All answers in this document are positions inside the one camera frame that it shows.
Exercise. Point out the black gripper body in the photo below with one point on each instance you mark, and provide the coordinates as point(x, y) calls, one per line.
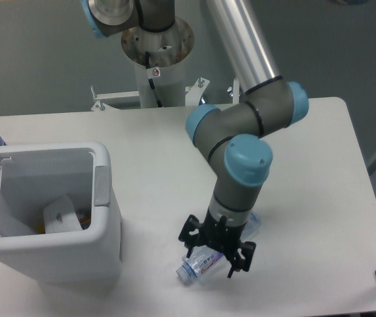
point(219, 236)

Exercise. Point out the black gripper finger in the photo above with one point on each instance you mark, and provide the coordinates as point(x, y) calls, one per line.
point(241, 257)
point(193, 234)

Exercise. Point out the clear plastic water bottle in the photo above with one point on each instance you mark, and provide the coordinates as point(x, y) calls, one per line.
point(204, 261)

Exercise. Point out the white plastic wrapper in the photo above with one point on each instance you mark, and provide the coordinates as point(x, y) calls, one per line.
point(61, 204)

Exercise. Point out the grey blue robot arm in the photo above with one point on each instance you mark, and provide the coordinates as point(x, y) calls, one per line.
point(231, 140)

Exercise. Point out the white plastic trash can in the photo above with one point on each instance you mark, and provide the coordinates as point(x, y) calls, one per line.
point(33, 176)

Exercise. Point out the white metal frame bracket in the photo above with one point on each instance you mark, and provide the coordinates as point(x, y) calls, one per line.
point(173, 95)

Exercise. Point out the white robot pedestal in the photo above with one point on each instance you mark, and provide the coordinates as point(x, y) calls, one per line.
point(159, 58)

